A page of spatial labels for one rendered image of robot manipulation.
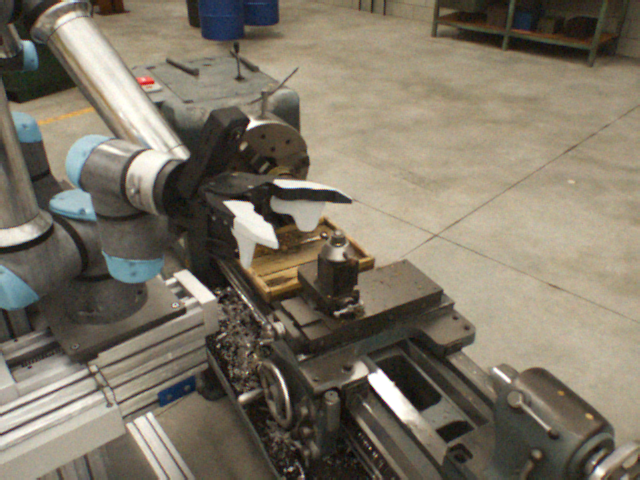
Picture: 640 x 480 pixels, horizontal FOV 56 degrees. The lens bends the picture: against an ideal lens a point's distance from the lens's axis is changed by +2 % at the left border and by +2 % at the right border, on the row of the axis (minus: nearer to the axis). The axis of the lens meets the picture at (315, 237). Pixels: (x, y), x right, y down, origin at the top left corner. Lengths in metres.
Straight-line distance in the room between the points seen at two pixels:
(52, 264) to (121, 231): 0.28
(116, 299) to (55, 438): 0.25
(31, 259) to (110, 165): 0.32
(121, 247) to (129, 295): 0.38
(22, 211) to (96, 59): 0.26
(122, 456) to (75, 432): 1.09
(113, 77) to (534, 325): 2.54
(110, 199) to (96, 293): 0.41
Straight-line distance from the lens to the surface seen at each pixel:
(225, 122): 0.63
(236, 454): 2.42
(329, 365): 1.41
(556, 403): 1.08
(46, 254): 1.04
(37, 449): 1.14
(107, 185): 0.76
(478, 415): 1.42
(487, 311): 3.14
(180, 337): 1.29
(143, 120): 0.90
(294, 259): 1.80
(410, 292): 1.54
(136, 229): 0.79
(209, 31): 8.29
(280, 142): 1.88
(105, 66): 0.93
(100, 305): 1.17
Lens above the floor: 1.88
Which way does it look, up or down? 32 degrees down
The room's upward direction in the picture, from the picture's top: straight up
